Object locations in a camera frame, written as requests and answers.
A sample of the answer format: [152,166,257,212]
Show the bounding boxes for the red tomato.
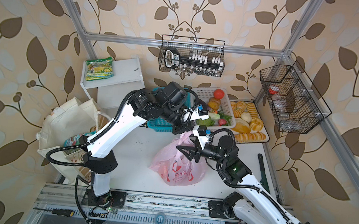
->
[213,89,225,100]

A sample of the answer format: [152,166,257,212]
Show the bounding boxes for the pink plastic grocery bag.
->
[149,131,207,186]

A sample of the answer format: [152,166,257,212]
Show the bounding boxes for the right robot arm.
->
[176,126,311,224]

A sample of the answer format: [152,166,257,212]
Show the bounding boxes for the white two-tier shelf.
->
[80,58,145,109]

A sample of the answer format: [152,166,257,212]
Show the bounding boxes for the black yellow screwdriver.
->
[33,207,75,218]

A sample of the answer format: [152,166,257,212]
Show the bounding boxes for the black wire basket with bottles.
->
[158,34,226,78]

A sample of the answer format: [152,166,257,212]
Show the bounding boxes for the teal plastic fruit basket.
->
[147,87,191,133]

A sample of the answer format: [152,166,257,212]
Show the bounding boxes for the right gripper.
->
[176,133,229,166]

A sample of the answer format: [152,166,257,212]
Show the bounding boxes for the bread tray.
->
[230,101,270,144]

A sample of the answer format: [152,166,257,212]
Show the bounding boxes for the cream canvas tote bag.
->
[36,97,110,183]

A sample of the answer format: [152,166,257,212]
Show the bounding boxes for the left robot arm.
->
[71,82,209,197]

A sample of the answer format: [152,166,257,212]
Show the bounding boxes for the black wire wall basket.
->
[259,61,332,134]

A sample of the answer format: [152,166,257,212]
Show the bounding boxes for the green snack bag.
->
[85,57,114,81]

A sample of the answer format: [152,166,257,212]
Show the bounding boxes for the white plastic vegetable basket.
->
[192,87,236,131]

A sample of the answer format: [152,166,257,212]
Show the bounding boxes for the green cabbage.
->
[196,118,215,127]

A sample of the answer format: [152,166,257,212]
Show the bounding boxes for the teal red snack bag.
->
[63,131,96,147]

